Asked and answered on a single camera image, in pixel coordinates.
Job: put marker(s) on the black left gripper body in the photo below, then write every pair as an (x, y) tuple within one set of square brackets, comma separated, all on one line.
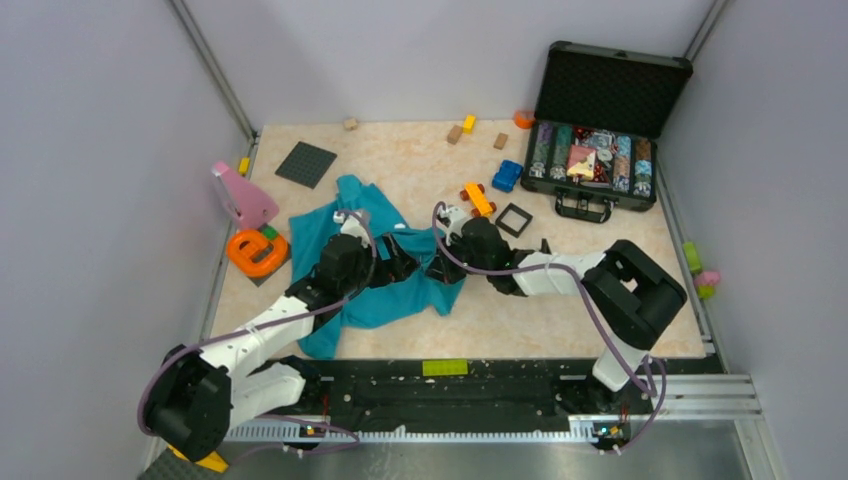
[(371, 269)]

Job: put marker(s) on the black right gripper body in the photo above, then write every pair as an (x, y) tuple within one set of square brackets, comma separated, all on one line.
[(458, 247)]

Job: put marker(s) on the teal garment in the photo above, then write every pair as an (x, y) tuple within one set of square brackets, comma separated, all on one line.
[(373, 308)]

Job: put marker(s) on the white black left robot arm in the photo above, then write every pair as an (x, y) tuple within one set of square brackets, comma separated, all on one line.
[(202, 391)]

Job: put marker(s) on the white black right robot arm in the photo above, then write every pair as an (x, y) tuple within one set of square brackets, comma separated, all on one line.
[(630, 299)]

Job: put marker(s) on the yellow toy car red wheels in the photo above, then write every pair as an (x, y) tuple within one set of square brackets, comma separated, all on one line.
[(474, 193)]

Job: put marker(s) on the blue toy car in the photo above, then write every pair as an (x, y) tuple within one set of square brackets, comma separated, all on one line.
[(507, 176)]

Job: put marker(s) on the orange plastic toy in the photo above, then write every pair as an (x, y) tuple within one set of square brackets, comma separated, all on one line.
[(258, 252)]

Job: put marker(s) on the pink plastic toy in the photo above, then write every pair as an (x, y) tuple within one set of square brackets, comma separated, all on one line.
[(247, 204)]

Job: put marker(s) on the black lego baseplate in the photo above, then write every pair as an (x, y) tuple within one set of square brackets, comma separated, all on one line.
[(306, 164)]

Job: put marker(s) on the tan wooden block right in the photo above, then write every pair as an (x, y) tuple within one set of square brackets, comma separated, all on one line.
[(500, 141)]

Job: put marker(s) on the tan wooden block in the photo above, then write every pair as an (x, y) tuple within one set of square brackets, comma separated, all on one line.
[(500, 141), (454, 135)]

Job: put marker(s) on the tan wooden block left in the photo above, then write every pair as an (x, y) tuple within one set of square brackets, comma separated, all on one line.
[(454, 135)]

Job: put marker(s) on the yellow wooden block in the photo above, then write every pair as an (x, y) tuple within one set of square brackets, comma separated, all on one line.
[(469, 124)]

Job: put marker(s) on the green label strip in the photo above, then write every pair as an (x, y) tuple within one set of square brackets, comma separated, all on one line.
[(444, 367)]

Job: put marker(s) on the orange tape roll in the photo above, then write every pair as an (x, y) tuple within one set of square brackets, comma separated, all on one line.
[(524, 119)]

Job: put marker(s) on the small beige letter cube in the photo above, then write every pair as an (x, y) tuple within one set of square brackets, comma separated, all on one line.
[(350, 124)]

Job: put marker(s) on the black poker chip case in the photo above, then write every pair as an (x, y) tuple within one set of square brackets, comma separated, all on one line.
[(598, 115)]

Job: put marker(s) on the green pink toy pile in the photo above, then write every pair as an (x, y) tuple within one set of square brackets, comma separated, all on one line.
[(705, 281)]

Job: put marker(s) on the yellow wedge block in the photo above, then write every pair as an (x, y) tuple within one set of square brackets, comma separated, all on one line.
[(213, 461)]

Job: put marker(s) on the black square frame far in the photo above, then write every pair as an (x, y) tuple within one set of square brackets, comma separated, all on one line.
[(514, 220)]

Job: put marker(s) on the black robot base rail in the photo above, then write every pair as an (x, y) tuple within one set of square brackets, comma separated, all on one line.
[(493, 396)]

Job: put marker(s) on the small yellow block at wall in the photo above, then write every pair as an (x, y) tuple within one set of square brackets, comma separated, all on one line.
[(244, 166)]

